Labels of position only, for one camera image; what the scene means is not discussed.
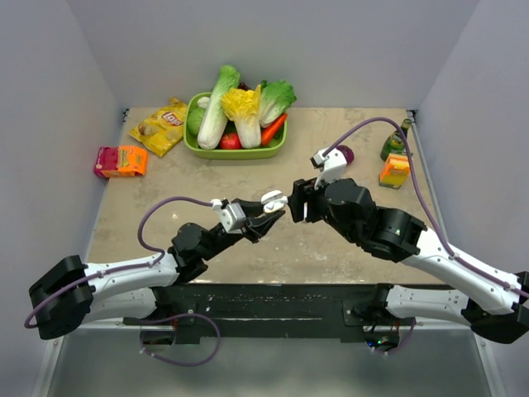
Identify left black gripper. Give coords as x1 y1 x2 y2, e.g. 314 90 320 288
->
201 198 285 261

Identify white gold-rimmed charging case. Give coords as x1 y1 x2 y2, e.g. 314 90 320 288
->
260 190 288 213

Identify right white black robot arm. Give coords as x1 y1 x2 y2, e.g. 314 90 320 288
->
288 179 528 344

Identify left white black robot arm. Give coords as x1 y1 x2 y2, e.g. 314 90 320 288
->
24 190 288 340

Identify green plastic basket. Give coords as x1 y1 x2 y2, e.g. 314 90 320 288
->
183 91 289 160

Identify purple red onion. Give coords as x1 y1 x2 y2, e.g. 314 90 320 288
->
337 145 355 165

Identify orange carrot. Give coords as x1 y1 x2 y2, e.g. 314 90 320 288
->
261 113 288 146

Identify red tomato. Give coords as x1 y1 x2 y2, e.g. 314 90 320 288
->
219 132 242 150

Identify orange sponge pack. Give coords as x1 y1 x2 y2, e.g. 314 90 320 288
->
379 153 411 189

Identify tall napa cabbage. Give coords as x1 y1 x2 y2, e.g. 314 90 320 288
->
198 65 241 150

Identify green leaf lettuce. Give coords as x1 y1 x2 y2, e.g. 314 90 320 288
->
258 79 297 128

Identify green Perrier bottle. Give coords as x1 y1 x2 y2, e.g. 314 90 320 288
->
379 118 412 161

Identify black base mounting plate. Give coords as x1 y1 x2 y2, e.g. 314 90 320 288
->
124 284 411 343

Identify yellow napa cabbage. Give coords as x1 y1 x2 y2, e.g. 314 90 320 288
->
221 84 261 149

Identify round green cabbage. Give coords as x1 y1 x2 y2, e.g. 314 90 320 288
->
186 107 206 136

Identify yellow Lays chips bag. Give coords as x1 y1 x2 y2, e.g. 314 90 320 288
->
129 97 188 158

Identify pink orange snack box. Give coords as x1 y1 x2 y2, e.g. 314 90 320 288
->
93 146 148 179

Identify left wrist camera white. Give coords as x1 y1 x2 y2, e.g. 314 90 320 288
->
211 198 246 234

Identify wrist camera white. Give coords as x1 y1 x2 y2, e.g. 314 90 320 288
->
211 198 246 234
311 148 347 190

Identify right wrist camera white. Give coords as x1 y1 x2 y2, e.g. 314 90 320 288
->
311 148 347 190

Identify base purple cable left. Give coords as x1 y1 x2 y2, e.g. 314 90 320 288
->
139 312 222 367

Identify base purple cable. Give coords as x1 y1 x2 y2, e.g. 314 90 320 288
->
369 318 417 356
139 312 222 367

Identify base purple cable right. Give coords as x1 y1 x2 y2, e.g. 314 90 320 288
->
369 318 417 356

